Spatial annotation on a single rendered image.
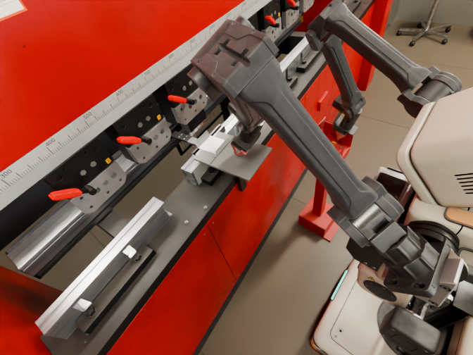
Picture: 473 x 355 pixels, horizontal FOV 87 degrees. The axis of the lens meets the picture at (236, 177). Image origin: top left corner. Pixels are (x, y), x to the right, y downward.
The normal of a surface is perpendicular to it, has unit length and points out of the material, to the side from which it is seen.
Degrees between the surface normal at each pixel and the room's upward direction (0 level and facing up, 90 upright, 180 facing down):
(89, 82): 90
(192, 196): 0
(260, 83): 69
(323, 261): 0
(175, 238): 0
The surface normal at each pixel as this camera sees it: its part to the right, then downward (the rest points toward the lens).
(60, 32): 0.82, 0.33
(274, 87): 0.25, 0.41
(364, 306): -0.17, -0.63
